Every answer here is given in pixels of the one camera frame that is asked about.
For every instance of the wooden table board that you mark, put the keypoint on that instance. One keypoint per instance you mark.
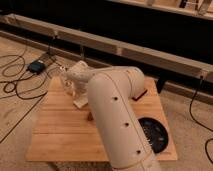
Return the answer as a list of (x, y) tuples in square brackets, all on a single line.
[(63, 133)]

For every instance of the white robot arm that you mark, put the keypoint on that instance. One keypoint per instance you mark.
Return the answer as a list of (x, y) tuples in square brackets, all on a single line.
[(108, 92)]

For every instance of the dark red flat block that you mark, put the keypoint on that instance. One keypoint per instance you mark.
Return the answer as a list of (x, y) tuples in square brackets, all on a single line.
[(138, 97)]

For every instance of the dark blue power adapter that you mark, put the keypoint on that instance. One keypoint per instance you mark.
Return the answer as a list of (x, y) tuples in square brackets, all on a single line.
[(36, 67)]

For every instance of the black round plate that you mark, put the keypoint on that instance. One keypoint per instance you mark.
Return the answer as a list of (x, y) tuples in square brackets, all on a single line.
[(156, 134)]

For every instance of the white sponge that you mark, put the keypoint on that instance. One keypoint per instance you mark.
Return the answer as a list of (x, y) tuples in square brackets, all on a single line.
[(80, 102)]

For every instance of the red-brown toy sausage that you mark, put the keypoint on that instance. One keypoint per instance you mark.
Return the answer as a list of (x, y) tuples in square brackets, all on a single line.
[(90, 117)]

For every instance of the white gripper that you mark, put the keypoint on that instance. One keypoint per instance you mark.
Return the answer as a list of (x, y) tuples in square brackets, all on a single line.
[(80, 90)]

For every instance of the wooden shelf frame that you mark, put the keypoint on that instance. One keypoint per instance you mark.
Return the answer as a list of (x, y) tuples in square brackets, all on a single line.
[(169, 43)]

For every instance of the clear glass cup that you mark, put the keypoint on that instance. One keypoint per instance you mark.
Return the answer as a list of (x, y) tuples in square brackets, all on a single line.
[(66, 80)]

